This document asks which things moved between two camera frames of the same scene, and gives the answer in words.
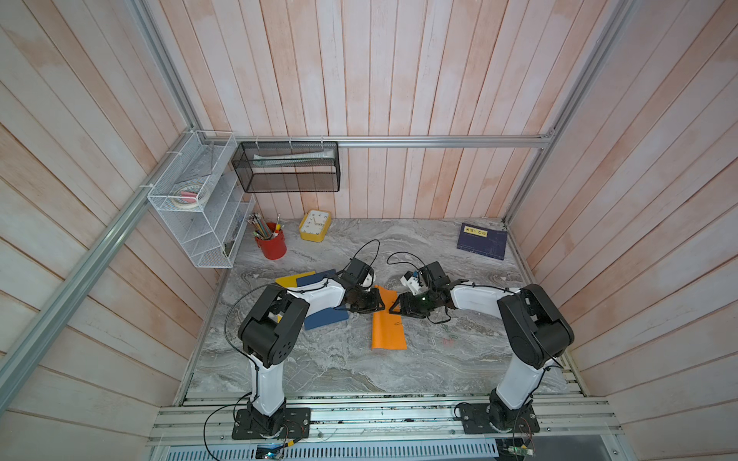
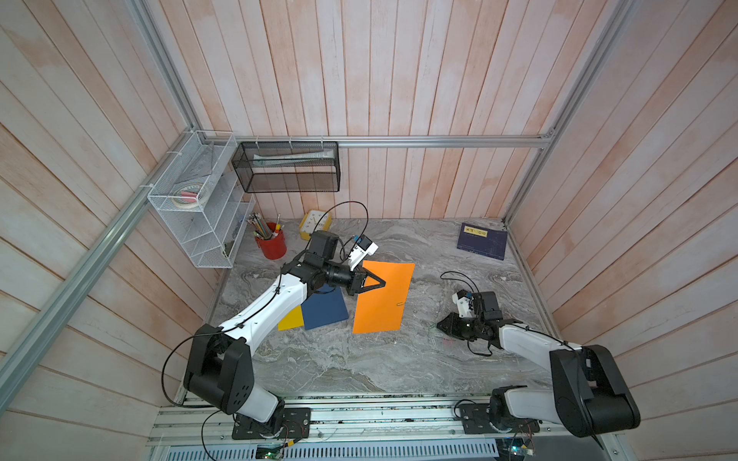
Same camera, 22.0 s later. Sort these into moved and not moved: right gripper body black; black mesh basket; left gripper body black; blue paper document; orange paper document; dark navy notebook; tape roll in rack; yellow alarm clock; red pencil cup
Moved: orange paper document; left gripper body black; right gripper body black
Not moved: red pencil cup; tape roll in rack; blue paper document; yellow alarm clock; dark navy notebook; black mesh basket
